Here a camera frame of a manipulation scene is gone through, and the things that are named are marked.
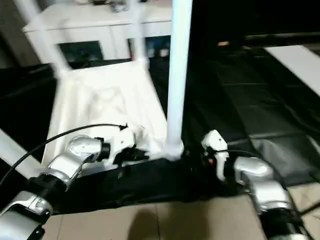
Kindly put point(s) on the white plastic table top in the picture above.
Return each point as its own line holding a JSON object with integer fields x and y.
{"x": 100, "y": 100}

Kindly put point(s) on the white plastic table leg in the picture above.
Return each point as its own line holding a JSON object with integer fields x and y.
{"x": 178, "y": 75}
{"x": 42, "y": 37}
{"x": 15, "y": 155}
{"x": 137, "y": 30}

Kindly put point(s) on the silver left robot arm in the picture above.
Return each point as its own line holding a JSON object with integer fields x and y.
{"x": 65, "y": 162}

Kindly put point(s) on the black work mat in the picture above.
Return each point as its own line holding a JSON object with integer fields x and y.
{"x": 225, "y": 100}

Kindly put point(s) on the small yellow label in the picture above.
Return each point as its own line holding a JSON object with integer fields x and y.
{"x": 221, "y": 43}

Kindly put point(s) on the black tripod leg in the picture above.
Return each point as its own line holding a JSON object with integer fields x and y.
{"x": 310, "y": 209}

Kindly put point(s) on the white flat board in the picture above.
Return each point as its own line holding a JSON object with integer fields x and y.
{"x": 297, "y": 65}

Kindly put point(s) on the white cabinet with glass doors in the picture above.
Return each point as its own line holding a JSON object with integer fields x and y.
{"x": 87, "y": 20}

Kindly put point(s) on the black tangled bundle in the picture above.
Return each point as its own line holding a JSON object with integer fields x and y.
{"x": 117, "y": 7}

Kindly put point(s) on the grey curtain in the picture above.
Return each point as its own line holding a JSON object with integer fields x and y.
{"x": 10, "y": 30}

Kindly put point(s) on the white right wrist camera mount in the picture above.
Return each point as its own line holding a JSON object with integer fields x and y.
{"x": 213, "y": 140}

